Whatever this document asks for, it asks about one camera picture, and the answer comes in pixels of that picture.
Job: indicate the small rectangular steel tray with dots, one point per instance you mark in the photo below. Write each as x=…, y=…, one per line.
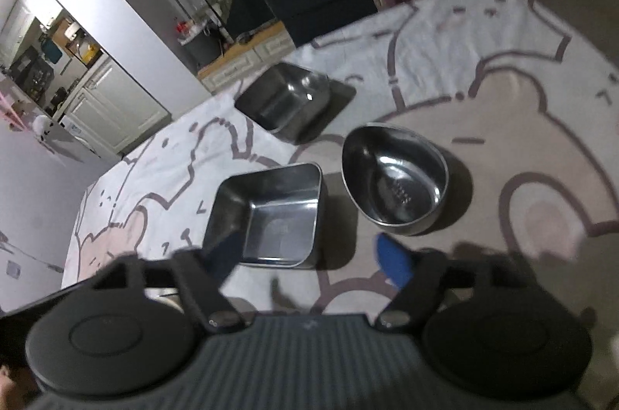
x=285, y=100

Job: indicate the large rectangular steel tray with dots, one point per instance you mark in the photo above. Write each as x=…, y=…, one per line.
x=275, y=226

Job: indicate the wooden platform with drawers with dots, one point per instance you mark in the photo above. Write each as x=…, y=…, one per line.
x=242, y=62

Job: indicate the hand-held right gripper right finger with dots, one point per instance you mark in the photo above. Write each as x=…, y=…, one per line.
x=394, y=261

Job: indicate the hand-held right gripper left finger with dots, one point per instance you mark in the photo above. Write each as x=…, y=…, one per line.
x=222, y=256

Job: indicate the bear printed tablecloth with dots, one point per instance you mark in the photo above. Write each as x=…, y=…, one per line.
x=483, y=149

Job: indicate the oval steel bowl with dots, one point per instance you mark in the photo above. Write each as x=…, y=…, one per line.
x=394, y=187

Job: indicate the white kitchen cabinet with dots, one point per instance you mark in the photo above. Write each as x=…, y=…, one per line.
x=121, y=105

